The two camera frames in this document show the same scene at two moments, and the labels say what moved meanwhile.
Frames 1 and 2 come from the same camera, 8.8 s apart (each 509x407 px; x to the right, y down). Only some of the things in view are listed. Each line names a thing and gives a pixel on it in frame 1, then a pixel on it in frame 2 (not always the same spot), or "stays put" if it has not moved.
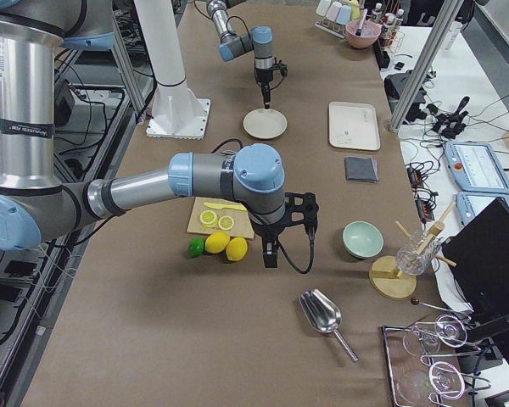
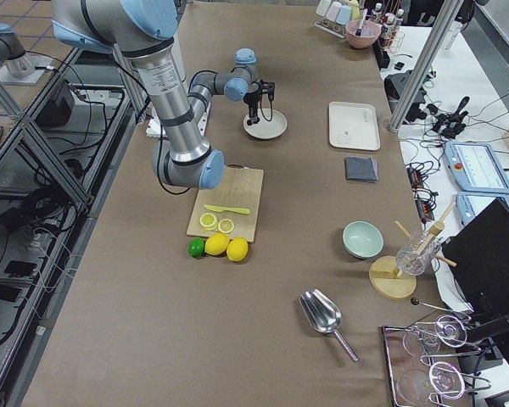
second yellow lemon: (237, 248) stays put
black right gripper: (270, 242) → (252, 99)
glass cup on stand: (421, 249) stays put
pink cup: (333, 10) stays put
